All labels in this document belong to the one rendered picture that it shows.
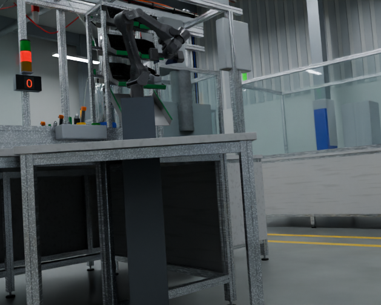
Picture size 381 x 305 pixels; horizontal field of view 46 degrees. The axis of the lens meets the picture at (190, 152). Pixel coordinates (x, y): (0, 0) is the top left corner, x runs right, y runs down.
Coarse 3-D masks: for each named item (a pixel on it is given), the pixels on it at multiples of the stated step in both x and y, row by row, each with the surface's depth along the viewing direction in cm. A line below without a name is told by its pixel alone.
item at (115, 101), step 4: (112, 92) 235; (112, 96) 234; (116, 96) 241; (120, 96) 242; (124, 96) 244; (128, 96) 245; (112, 100) 235; (116, 100) 230; (120, 100) 239; (116, 104) 229; (120, 104) 236; (116, 108) 230; (120, 108) 225; (116, 112) 230; (120, 112) 225; (120, 116) 225
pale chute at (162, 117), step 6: (144, 96) 254; (150, 96) 256; (156, 96) 251; (156, 102) 252; (156, 108) 247; (162, 108) 245; (156, 114) 243; (162, 114) 244; (168, 114) 239; (156, 120) 238; (162, 120) 240; (168, 120) 239
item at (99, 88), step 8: (96, 72) 316; (96, 88) 313; (104, 88) 312; (112, 88) 317; (96, 96) 313; (104, 96) 312; (96, 104) 313; (104, 104) 311; (112, 104) 315; (96, 112) 313; (104, 112) 311; (112, 112) 314; (96, 120) 313; (104, 120) 310; (112, 120) 314
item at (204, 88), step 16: (176, 80) 335; (192, 80) 344; (208, 80) 355; (176, 96) 333; (192, 96) 343; (208, 96) 354; (176, 112) 332; (208, 112) 352; (176, 128) 330; (208, 128) 351
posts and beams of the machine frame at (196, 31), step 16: (32, 0) 314; (48, 0) 322; (64, 0) 331; (112, 0) 331; (192, 0) 342; (208, 0) 354; (208, 16) 377; (112, 32) 354; (192, 32) 409; (192, 48) 406; (192, 64) 410; (240, 128) 364
